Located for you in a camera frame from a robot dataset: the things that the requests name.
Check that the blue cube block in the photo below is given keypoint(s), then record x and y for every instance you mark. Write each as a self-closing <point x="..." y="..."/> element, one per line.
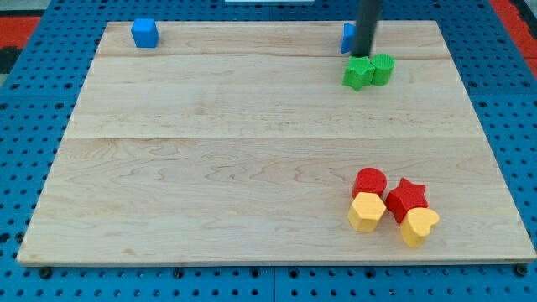
<point x="145" y="33"/>

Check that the green cylinder block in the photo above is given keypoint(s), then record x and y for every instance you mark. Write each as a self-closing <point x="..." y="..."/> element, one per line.
<point x="383" y="67"/>

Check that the yellow hexagon block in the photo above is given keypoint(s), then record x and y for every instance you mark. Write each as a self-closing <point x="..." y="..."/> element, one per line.
<point x="365" y="212"/>

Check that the red cylinder block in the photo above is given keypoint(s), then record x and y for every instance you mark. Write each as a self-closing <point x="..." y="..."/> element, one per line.
<point x="369" y="180"/>

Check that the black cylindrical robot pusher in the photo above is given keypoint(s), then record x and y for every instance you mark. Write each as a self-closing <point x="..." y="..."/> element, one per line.
<point x="368" y="14"/>

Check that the blue triangle block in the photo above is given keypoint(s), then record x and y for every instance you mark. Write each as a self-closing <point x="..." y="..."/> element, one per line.
<point x="347" y="37"/>

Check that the red star block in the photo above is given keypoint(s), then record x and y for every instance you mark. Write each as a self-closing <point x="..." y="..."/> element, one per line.
<point x="404" y="197"/>

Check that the yellow heart block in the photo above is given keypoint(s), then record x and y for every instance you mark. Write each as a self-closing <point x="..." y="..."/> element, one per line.
<point x="417" y="225"/>

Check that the wooden board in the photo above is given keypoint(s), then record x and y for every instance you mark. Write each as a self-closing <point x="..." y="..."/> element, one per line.
<point x="236" y="143"/>

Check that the green star block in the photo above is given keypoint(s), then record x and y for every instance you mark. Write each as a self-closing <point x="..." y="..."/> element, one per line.
<point x="358" y="73"/>

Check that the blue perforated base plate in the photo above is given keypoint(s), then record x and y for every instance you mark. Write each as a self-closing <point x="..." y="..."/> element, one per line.
<point x="41" y="90"/>

